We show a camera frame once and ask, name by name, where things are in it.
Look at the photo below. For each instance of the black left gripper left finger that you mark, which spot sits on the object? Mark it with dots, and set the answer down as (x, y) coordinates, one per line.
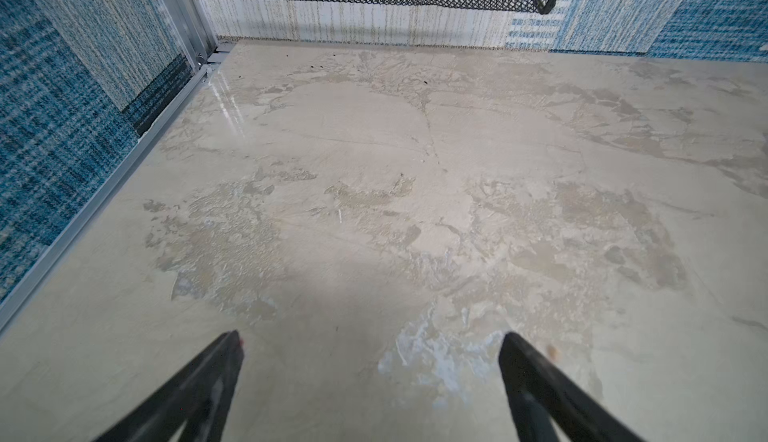
(193, 404)

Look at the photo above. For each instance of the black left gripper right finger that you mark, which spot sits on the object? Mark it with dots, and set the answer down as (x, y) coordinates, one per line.
(543, 399)

